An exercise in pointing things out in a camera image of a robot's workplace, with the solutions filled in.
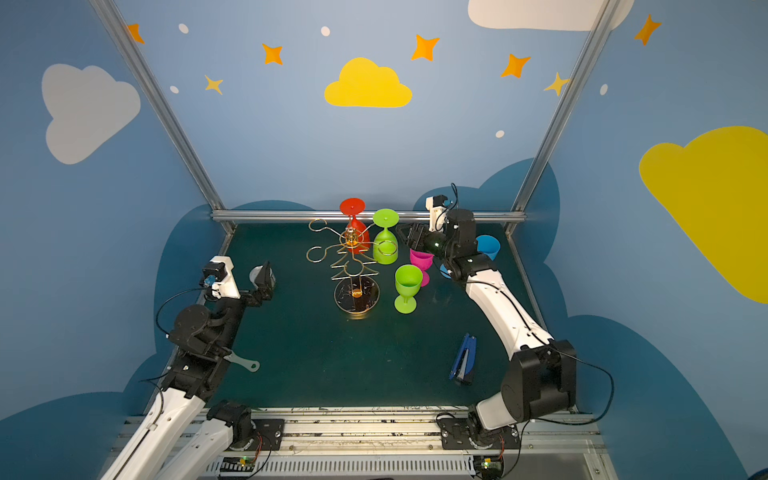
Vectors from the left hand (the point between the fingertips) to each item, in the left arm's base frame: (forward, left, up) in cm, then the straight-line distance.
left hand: (243, 261), depth 67 cm
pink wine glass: (+17, -44, -20) cm, 52 cm away
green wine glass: (+13, -40, -25) cm, 49 cm away
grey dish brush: (-12, +6, -33) cm, 35 cm away
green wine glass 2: (+20, -32, -16) cm, 41 cm away
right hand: (+15, -38, -2) cm, 41 cm away
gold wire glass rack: (+12, -23, -31) cm, 40 cm away
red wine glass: (+12, -25, -5) cm, 29 cm away
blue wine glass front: (+25, -55, -36) cm, 70 cm away
